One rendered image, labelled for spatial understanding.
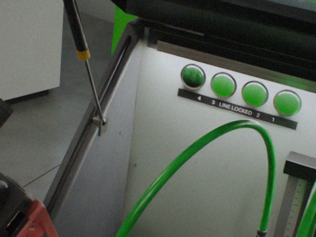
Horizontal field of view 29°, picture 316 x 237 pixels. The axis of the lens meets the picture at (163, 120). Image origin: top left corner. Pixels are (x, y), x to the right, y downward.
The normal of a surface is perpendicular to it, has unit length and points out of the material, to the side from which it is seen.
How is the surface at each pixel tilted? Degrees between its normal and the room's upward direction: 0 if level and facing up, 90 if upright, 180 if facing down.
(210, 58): 90
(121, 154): 90
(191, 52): 90
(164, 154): 90
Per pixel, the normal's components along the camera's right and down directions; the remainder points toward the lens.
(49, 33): 0.71, 0.40
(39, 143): 0.12, -0.88
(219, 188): -0.39, 0.37
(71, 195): 0.91, 0.28
